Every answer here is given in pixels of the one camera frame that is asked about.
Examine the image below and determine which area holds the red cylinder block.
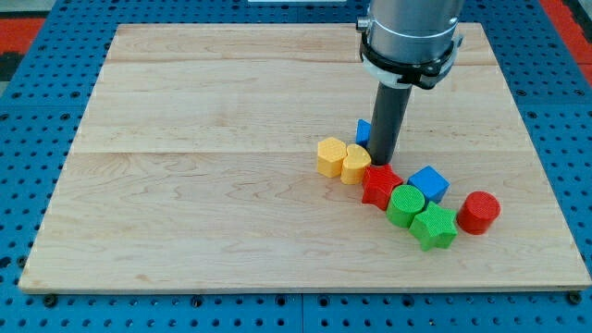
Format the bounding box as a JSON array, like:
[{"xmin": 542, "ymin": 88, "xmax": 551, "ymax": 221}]
[{"xmin": 457, "ymin": 191, "xmax": 501, "ymax": 235}]

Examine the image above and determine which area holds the green cylinder block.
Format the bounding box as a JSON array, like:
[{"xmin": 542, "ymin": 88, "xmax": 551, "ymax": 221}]
[{"xmin": 386, "ymin": 185, "xmax": 426, "ymax": 228}]

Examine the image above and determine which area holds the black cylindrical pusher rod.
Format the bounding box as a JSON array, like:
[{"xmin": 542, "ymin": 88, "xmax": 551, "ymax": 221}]
[{"xmin": 366, "ymin": 83, "xmax": 412, "ymax": 166}]

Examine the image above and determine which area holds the light wooden board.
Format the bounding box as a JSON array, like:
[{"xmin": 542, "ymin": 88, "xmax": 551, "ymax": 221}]
[{"xmin": 18, "ymin": 23, "xmax": 591, "ymax": 294}]

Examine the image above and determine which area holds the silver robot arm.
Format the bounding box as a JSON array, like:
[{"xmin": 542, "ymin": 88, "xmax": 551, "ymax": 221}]
[{"xmin": 356, "ymin": 0, "xmax": 463, "ymax": 90}]

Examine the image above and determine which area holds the yellow pentagon block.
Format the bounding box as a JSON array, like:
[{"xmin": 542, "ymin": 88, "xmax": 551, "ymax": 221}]
[{"xmin": 316, "ymin": 137, "xmax": 347, "ymax": 178}]

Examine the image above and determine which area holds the blue cube block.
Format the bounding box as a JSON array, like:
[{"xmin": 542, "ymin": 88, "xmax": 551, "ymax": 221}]
[{"xmin": 407, "ymin": 166, "xmax": 450, "ymax": 204}]

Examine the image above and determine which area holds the blue block behind rod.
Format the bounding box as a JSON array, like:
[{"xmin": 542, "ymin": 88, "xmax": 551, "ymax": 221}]
[{"xmin": 355, "ymin": 118, "xmax": 372, "ymax": 148}]

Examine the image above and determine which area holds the yellow heart block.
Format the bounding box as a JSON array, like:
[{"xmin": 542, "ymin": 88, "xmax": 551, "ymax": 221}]
[{"xmin": 340, "ymin": 143, "xmax": 371, "ymax": 185}]

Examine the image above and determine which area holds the green star block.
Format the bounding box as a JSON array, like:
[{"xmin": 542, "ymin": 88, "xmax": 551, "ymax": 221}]
[{"xmin": 409, "ymin": 202, "xmax": 458, "ymax": 252}]

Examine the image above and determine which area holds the red star block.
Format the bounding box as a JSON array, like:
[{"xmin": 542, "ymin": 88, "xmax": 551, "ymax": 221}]
[{"xmin": 362, "ymin": 165, "xmax": 404, "ymax": 211}]

